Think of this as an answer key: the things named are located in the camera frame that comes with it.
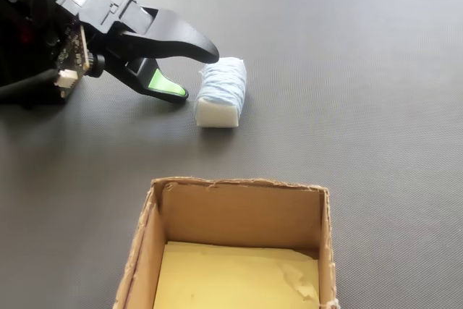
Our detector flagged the brown cardboard box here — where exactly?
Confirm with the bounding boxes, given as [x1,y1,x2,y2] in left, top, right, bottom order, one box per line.
[114,176,340,309]

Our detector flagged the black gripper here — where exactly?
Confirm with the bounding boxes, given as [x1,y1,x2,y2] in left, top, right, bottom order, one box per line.
[53,0,221,105]

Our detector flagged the dark gray mat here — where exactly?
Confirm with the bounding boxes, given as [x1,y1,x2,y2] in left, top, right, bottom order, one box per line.
[0,0,463,309]

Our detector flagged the yellow paper sheet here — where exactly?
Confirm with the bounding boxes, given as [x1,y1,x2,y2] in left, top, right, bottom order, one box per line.
[153,240,320,309]

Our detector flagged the white foam block blue yarn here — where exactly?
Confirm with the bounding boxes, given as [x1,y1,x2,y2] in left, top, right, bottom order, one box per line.
[195,56,248,129]

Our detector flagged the camera circuit board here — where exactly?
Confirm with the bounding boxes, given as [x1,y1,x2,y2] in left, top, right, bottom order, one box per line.
[53,23,106,99]

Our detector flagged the thick black cable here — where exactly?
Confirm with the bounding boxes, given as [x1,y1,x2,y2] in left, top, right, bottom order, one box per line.
[0,69,61,103]

